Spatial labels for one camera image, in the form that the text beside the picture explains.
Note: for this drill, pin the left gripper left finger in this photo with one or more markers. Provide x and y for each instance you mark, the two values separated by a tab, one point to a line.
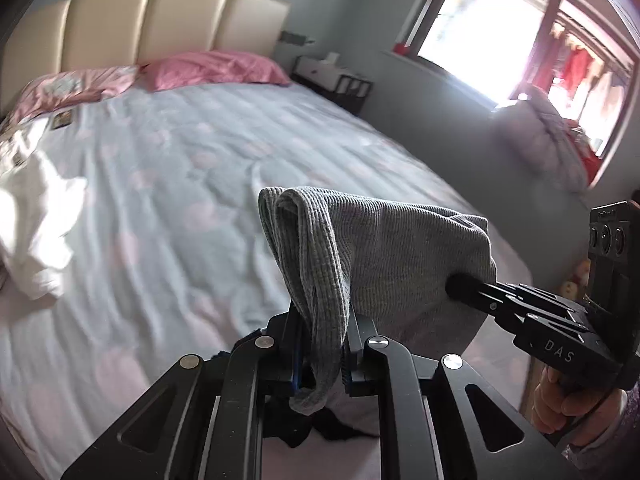
201	419

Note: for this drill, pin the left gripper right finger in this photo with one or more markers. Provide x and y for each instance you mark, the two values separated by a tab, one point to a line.
439	419

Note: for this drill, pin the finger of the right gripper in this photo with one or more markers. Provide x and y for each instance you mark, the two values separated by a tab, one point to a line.
480	292

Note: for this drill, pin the grey black raglan shirt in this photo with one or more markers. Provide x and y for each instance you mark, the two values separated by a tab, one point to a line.
342	254

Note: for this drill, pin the person right hand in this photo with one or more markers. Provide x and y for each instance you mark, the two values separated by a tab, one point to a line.
553	408

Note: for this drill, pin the colourful plush toy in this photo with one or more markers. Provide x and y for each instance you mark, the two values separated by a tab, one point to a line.
575	287

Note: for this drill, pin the white quilted duvet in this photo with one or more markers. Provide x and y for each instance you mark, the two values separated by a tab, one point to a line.
546	141

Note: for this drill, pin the white pink bed sheet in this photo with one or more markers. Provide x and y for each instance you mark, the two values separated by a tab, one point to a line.
169	256

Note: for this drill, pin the cream white blanket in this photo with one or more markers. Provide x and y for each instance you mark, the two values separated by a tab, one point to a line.
38	209

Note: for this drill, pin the white right nightstand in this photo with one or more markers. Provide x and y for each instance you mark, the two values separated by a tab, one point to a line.
338	85

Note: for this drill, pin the small photo card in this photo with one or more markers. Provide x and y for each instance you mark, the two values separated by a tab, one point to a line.
62	120

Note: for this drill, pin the right pink pillow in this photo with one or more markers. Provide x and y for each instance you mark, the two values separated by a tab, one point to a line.
212	67

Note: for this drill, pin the pink pillow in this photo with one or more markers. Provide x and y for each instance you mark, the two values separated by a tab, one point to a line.
52	92
212	67

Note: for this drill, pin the left pink pillow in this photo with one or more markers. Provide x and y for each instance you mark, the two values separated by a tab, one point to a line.
52	92

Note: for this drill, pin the beige padded headboard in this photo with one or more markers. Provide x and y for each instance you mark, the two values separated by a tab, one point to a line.
80	34

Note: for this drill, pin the window with red frame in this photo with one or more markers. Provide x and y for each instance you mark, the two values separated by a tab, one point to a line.
493	47

